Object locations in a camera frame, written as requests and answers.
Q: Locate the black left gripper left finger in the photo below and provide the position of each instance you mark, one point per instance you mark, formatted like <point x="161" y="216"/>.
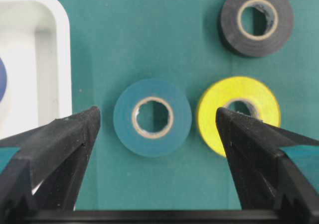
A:
<point x="47" y="170"/>

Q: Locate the white plastic tray case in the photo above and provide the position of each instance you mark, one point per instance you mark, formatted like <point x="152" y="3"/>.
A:
<point x="35" y="49"/>

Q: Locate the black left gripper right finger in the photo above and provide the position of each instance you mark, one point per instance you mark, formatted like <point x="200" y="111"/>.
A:
<point x="275" y="171"/>

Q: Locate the teal green tape roll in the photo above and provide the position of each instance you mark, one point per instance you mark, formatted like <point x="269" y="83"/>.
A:
<point x="152" y="144"/>

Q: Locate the blue tape roll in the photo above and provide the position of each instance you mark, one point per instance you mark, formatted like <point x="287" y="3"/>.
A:
<point x="3" y="79"/>

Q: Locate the yellow tape roll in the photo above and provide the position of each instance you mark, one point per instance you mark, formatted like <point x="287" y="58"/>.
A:
<point x="257" y="97"/>

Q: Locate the black tape roll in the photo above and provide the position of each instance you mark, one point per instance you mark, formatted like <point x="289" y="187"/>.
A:
<point x="280" y="22"/>

